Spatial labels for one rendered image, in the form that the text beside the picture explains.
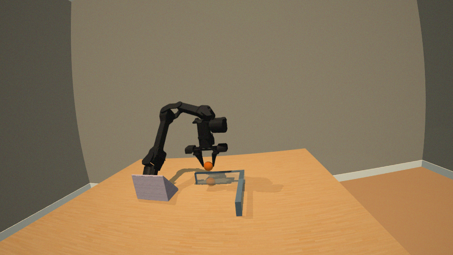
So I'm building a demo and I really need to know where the clear l-shaped low wall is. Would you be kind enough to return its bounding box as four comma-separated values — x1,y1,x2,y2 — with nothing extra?
195,172,245,212

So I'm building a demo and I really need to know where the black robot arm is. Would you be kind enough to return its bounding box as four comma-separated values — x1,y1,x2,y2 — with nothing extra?
142,102,227,175

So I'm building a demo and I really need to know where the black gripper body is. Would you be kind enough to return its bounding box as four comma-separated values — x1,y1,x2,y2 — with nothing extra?
185,133,228,154

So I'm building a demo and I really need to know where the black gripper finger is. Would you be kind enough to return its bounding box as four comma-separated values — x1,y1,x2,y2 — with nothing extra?
193,151,204,167
212,152,219,167

